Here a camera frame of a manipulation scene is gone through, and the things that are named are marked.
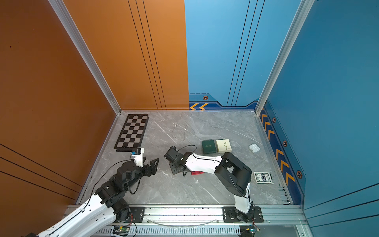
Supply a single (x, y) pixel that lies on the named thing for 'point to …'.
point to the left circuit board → (121, 230)
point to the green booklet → (208, 146)
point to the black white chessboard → (132, 135)
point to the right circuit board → (247, 230)
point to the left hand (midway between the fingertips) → (153, 157)
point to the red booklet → (197, 172)
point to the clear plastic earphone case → (254, 147)
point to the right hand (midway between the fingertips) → (176, 166)
